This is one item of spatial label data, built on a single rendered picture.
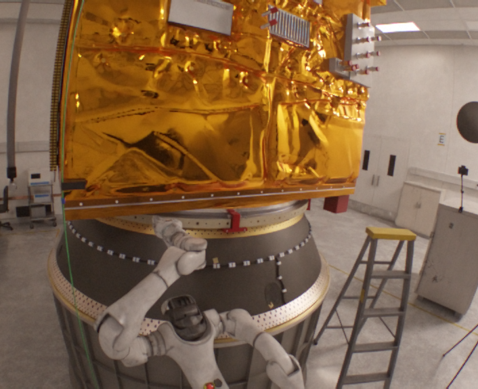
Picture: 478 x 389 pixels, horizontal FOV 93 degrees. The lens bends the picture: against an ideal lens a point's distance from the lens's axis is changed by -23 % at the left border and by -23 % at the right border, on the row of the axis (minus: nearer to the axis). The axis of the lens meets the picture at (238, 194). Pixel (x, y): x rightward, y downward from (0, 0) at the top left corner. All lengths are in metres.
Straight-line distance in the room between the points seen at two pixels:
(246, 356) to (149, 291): 1.00
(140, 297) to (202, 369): 0.46
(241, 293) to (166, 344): 0.56
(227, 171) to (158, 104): 0.45
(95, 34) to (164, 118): 0.45
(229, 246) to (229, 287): 0.21
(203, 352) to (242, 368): 0.67
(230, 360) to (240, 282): 0.44
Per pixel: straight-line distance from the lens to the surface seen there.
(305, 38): 1.80
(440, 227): 4.47
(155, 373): 1.72
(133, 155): 1.20
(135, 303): 0.78
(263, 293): 1.59
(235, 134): 1.41
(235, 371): 1.75
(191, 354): 1.10
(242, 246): 1.53
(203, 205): 1.43
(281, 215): 1.63
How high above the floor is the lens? 2.16
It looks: 13 degrees down
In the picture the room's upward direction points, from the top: 5 degrees clockwise
